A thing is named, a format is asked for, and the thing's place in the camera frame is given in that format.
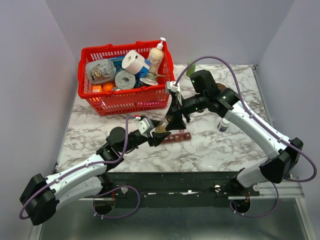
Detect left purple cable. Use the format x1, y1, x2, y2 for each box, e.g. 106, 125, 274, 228
19, 114, 142, 220

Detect beige jar brown lid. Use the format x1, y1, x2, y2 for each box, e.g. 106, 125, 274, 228
217, 83, 227, 92

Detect purple cable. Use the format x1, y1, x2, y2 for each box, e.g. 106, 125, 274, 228
174, 55, 318, 217
19, 114, 142, 220

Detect clear pill bottle yellow pills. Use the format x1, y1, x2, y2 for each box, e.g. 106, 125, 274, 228
155, 115, 172, 133

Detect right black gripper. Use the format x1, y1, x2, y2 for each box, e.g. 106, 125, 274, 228
164, 93, 207, 132

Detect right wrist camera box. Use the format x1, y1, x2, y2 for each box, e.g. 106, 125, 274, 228
165, 81, 181, 94

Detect blue package in basket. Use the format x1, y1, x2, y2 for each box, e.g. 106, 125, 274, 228
110, 55, 150, 90

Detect white small pill bottle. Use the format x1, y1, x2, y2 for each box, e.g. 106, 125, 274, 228
217, 118, 230, 132

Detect green lid of bottle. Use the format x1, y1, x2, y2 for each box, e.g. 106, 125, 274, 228
185, 59, 196, 78

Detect silver tin can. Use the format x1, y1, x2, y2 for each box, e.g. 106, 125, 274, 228
139, 72, 165, 86

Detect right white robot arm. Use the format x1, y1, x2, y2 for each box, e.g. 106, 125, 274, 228
165, 70, 303, 196

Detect red weekly pill organizer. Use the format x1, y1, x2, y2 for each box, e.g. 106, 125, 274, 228
161, 130, 192, 144

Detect red plastic shopping basket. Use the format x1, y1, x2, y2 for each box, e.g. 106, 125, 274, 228
77, 40, 175, 116

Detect grey toilet paper roll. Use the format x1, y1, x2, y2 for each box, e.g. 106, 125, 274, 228
114, 70, 136, 90

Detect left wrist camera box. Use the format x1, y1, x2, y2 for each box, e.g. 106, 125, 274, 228
134, 116, 155, 135

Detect orange fruit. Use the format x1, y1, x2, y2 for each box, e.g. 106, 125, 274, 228
102, 81, 116, 92

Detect orange small box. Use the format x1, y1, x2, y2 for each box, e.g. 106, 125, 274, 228
92, 84, 103, 93

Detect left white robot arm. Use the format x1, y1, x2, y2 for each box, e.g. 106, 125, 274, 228
19, 115, 171, 226

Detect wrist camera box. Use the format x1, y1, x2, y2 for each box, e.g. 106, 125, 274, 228
134, 116, 155, 135
165, 81, 181, 94

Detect white toilet paper roll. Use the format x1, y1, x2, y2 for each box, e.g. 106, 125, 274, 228
121, 50, 150, 77

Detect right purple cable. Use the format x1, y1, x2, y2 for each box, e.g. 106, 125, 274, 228
174, 55, 318, 217

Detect cream pump lotion bottle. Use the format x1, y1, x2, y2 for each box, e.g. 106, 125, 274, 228
147, 37, 166, 74

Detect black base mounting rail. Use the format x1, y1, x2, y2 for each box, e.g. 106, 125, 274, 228
93, 171, 260, 209

